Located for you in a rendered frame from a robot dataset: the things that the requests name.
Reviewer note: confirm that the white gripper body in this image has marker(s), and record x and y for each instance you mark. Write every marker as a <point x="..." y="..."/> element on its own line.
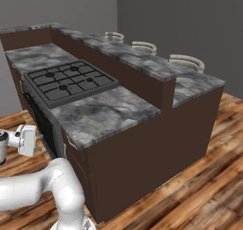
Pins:
<point x="28" y="140"/>

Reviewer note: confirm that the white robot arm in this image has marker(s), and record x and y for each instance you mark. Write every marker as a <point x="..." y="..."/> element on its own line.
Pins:
<point x="60" y="183"/>

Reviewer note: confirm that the brown drawer front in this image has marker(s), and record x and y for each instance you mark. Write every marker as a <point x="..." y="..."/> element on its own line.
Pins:
<point x="80" y="173"/>

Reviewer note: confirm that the black steel oven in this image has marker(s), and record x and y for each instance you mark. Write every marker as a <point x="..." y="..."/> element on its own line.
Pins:
<point x="44" y="126"/>

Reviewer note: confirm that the black gas hob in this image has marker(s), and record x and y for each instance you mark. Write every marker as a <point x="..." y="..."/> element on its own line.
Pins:
<point x="68" y="81"/>

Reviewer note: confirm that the brown kitchen island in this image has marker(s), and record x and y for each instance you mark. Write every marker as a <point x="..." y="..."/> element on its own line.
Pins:
<point x="142" y="151"/>

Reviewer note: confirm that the beige stool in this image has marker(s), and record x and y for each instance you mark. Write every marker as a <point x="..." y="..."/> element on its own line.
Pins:
<point x="145" y="46"/>
<point x="187" y="61"/>
<point x="114" y="36"/>

